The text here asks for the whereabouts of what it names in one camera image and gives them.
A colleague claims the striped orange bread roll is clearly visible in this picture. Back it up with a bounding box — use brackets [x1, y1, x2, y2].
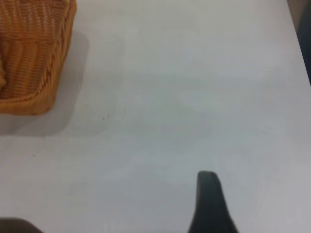
[0, 57, 7, 92]

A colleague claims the orange woven wicker basket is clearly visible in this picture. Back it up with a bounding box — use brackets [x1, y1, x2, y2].
[0, 0, 77, 116]

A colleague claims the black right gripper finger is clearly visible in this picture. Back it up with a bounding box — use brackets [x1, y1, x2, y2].
[186, 171, 239, 233]

